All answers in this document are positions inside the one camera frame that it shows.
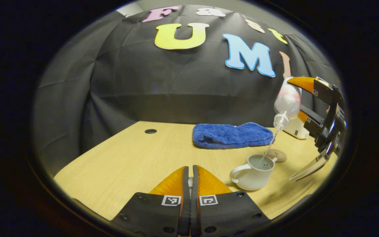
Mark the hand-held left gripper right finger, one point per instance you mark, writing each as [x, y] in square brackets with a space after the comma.
[194, 197]

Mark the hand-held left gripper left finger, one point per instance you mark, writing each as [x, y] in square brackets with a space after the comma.
[185, 197]

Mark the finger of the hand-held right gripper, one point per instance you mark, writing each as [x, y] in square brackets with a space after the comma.
[322, 90]
[313, 123]

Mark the white teacup lid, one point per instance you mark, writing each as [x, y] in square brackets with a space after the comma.
[190, 181]

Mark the clear plastic water bottle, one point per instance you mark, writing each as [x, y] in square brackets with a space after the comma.
[286, 105]

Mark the round brown coaster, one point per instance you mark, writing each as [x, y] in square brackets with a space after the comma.
[280, 156]

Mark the white ceramic teacup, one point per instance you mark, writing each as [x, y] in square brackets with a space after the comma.
[252, 179]

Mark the white toaster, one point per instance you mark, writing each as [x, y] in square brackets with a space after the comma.
[296, 130]

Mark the blue towel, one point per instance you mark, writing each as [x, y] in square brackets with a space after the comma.
[229, 136]

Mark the black backdrop cloth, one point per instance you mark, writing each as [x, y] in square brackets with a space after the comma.
[143, 82]

